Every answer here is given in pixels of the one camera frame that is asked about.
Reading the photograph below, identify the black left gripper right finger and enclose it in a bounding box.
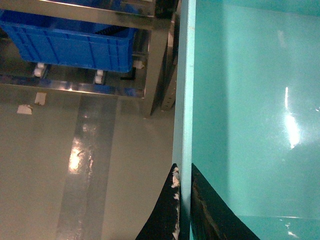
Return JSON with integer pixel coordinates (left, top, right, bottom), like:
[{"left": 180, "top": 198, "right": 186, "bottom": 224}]
[{"left": 190, "top": 164, "right": 258, "bottom": 240}]

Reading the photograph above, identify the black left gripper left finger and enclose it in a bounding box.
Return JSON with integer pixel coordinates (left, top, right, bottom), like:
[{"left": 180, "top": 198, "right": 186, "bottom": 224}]
[{"left": 136, "top": 163, "right": 181, "bottom": 240}]

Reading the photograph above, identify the teal plastic bin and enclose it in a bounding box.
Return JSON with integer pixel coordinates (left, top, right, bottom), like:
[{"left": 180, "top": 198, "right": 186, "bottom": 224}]
[{"left": 172, "top": 0, "right": 320, "bottom": 240}]

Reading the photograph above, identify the blue bin lower left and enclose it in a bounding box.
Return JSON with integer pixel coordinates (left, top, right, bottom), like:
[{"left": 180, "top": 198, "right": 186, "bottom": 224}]
[{"left": 0, "top": 10, "right": 137, "bottom": 73}]

